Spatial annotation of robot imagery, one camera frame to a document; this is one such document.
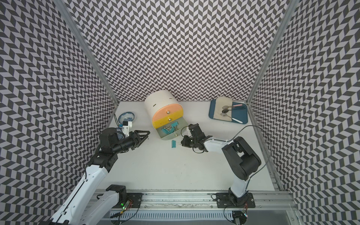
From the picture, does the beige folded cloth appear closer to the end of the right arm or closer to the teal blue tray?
the teal blue tray

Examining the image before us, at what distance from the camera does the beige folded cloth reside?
111 cm

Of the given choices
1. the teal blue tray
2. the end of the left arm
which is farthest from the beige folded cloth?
the end of the left arm
